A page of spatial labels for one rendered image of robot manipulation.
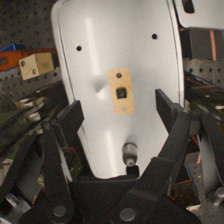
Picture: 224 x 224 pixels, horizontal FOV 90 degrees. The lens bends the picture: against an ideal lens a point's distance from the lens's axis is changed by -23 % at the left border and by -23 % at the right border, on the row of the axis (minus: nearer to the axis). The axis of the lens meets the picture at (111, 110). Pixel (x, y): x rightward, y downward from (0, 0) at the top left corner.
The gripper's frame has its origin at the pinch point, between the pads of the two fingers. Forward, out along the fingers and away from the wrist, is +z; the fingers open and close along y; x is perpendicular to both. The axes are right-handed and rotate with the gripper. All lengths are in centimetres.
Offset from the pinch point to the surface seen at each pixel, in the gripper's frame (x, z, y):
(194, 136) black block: -17.3, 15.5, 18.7
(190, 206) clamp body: -38.1, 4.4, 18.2
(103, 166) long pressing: -17.3, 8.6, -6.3
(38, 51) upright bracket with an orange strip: 10.8, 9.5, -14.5
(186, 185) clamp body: -38.1, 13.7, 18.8
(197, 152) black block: -17.7, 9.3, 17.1
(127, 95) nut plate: -0.8, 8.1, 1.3
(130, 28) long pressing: 10.6, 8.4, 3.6
